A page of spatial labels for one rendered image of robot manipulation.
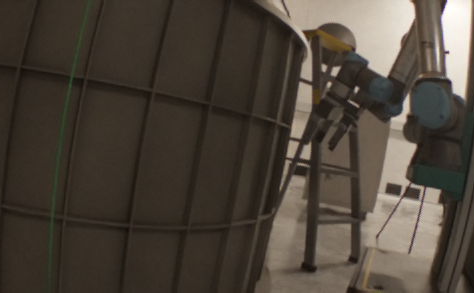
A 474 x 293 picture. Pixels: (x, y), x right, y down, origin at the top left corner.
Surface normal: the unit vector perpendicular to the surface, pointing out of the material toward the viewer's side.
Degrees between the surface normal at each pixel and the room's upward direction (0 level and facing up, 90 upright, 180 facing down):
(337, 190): 90
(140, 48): 90
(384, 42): 90
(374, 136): 90
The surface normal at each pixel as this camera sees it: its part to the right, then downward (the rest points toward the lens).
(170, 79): 0.59, 0.14
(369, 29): -0.29, -0.02
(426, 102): -0.73, 0.02
